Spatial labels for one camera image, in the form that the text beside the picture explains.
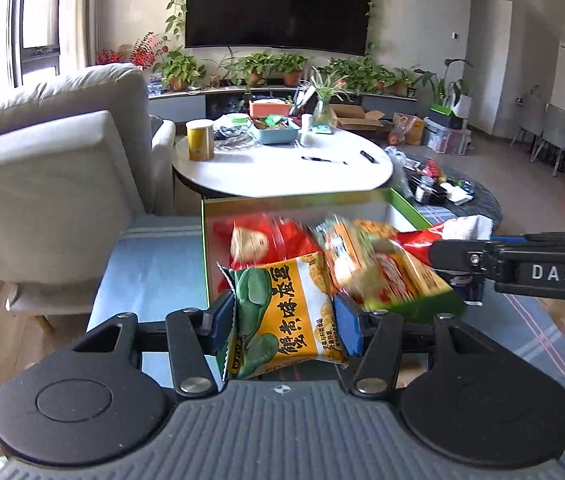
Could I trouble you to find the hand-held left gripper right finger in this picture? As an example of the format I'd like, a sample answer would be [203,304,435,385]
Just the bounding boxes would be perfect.
[333,292,498,396]

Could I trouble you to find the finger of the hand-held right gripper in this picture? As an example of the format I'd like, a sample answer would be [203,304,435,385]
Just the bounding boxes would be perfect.
[490,231,565,247]
[427,238,488,286]

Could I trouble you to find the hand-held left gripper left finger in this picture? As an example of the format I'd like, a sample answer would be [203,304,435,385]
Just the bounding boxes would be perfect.
[70,291,236,397]

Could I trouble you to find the red white snack packet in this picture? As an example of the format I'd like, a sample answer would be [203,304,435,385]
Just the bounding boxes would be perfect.
[395,214,493,307]

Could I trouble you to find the yellow green snack packet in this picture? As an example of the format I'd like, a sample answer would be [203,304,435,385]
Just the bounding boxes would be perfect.
[216,251,349,380]

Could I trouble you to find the green cardboard box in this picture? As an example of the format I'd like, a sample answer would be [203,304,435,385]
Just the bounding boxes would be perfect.
[201,187,468,381]

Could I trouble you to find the dark round low table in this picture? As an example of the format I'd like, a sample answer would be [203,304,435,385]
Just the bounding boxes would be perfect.
[403,152,503,231]

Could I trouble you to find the orange cracker packet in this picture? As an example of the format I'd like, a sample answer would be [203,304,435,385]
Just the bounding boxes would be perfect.
[313,216,401,306]

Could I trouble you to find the pile of small goods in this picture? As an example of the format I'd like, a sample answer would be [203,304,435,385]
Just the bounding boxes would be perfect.
[413,160,473,206]

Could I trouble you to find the red clear cracker packet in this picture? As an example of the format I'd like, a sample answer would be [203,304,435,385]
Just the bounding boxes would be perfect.
[212,214,321,271]

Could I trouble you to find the blue striped blanket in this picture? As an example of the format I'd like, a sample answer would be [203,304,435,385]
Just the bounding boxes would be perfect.
[85,215,565,468]

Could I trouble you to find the grey dining chair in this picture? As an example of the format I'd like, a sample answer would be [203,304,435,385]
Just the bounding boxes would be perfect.
[510,100,546,148]
[533,104,565,176]

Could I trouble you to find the crumpled clear plastic bags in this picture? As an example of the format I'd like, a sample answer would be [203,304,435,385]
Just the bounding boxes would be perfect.
[385,146,416,198]

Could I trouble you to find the clear plastic storage bin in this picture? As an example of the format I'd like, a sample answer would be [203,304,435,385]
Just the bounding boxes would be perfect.
[423,117,472,155]

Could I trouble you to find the orange plastic bag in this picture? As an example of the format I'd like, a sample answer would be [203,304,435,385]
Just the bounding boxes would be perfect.
[390,114,426,146]

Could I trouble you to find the green white box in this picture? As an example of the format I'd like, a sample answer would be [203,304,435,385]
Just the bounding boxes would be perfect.
[429,104,468,130]

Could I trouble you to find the white round table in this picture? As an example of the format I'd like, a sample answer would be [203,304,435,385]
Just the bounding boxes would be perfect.
[171,127,394,200]

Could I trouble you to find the tall plant in white planter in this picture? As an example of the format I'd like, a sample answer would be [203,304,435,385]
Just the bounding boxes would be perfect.
[415,59,474,118]

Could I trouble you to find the open cardboard box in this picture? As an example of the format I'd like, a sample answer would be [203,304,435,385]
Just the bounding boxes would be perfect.
[330,104,384,131]

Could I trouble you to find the yellow canister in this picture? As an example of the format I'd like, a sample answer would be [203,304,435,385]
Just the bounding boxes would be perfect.
[186,119,216,162]

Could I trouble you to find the clear plastic bag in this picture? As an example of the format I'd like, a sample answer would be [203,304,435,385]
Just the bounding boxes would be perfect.
[215,127,263,153]

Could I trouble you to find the blue tray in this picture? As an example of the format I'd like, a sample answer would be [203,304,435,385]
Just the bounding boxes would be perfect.
[250,122,301,146]

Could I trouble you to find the spider plant in glass vase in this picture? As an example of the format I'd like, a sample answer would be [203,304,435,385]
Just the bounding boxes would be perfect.
[307,67,353,128]

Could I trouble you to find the orange storage box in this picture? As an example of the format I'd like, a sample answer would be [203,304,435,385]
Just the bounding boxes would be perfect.
[248,100,293,117]

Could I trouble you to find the grey tv console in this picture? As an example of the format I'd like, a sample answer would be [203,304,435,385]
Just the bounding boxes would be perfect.
[147,85,418,133]

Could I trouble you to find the beige armchair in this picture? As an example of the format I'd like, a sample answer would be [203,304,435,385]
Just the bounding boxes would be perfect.
[0,62,177,333]

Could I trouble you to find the row of potted green plants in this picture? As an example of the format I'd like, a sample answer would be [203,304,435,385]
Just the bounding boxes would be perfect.
[155,49,416,98]

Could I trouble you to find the red berry branch decoration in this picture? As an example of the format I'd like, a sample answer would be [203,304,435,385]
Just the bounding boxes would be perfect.
[95,31,163,68]

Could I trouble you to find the black television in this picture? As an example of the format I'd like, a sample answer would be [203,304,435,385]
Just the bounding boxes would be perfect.
[184,0,374,57]

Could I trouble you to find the trailing green vine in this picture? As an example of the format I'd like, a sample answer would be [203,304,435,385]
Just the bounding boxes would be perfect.
[165,0,200,41]

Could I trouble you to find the black framed window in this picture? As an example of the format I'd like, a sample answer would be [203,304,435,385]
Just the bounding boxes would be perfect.
[10,0,63,88]

